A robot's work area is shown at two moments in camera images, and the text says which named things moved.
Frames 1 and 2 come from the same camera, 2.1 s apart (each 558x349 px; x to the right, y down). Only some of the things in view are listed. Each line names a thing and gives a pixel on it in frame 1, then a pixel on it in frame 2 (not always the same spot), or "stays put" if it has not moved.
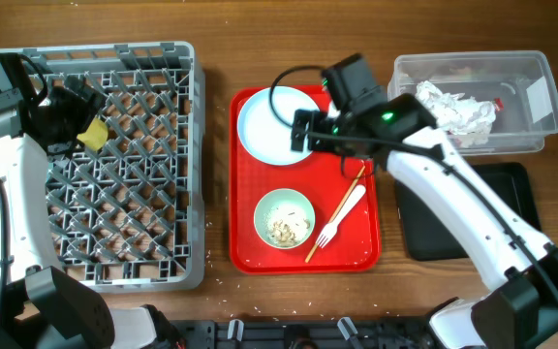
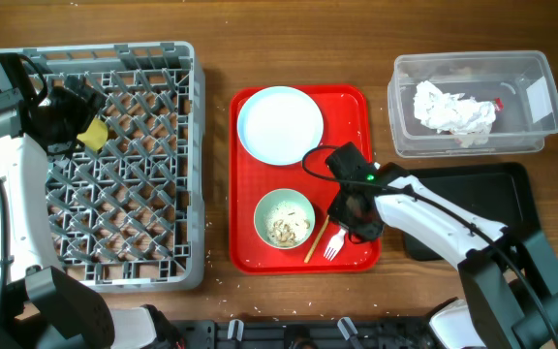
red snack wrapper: [498, 101] stays put
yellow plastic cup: [96, 135] stays put
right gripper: [319, 122] -> [335, 211]
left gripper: [84, 111] stays put
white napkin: [467, 118] stays put
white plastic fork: [330, 229] -> [334, 244]
